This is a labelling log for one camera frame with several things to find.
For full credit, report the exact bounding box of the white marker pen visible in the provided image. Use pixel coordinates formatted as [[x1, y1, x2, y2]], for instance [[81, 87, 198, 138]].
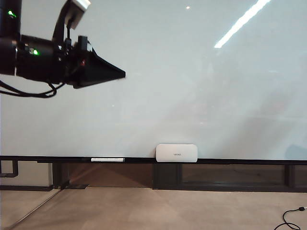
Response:
[[91, 157, 125, 162]]

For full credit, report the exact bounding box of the black wrist camera mount bracket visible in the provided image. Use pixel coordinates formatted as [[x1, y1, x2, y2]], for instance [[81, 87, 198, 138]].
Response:
[[51, 0, 72, 47]]

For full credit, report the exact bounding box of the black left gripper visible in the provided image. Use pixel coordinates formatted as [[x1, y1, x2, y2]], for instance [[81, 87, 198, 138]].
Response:
[[57, 35, 126, 89]]

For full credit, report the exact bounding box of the black square door handle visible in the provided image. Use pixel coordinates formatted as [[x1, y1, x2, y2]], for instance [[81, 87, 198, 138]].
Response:
[[0, 160, 19, 178]]

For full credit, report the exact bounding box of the black glass partition frame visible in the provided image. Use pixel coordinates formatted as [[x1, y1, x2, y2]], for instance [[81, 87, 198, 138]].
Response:
[[51, 162, 307, 192]]

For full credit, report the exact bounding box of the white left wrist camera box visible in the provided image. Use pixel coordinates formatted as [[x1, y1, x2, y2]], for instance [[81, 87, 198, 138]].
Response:
[[64, 0, 92, 31]]

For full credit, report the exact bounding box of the black whiteboard pen tray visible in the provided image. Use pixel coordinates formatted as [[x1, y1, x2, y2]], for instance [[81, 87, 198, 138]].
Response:
[[37, 156, 230, 166]]

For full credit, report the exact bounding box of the black floor cable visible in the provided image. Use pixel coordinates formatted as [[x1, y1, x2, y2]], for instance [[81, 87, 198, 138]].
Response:
[[282, 206, 307, 230]]

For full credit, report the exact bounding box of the large glass whiteboard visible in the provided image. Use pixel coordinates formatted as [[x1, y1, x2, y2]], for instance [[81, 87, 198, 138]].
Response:
[[0, 0, 307, 161]]

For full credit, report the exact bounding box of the white rectangular whiteboard eraser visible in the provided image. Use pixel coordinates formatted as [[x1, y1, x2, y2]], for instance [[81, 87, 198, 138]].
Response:
[[155, 144, 199, 163]]

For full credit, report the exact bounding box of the black left arm cable bundle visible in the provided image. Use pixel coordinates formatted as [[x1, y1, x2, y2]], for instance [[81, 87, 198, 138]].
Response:
[[0, 80, 66, 99]]

